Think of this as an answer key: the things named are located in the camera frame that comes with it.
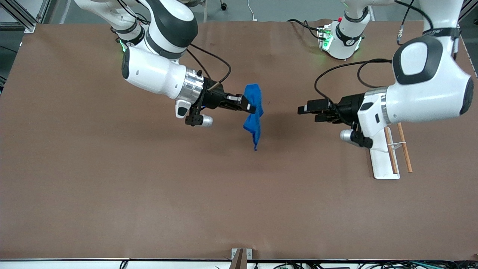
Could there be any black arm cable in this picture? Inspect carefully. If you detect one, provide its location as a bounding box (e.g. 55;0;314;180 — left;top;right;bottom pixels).
314;59;392;100
186;43;232;86

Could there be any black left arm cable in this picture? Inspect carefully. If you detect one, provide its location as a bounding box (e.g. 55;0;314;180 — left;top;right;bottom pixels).
314;59;392;100

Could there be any aluminium frame profile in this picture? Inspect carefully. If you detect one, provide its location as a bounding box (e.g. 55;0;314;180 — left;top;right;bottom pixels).
0;0;38;33

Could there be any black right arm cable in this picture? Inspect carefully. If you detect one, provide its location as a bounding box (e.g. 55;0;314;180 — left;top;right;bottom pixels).
186;43;232;86

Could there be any black base power cable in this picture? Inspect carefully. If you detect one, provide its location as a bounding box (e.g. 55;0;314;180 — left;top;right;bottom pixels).
287;19;322;40

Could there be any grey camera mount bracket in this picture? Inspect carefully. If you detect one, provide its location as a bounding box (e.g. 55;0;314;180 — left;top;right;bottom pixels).
231;248;253;269

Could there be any blue microfibre towel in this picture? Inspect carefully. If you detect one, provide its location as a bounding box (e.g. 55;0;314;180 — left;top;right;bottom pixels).
243;84;264;151

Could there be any white rack with wooden rods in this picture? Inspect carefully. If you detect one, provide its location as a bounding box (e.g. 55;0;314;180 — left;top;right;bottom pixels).
368;123;413;180

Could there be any brown table cover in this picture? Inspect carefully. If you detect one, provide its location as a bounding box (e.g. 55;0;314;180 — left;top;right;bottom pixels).
0;21;478;261

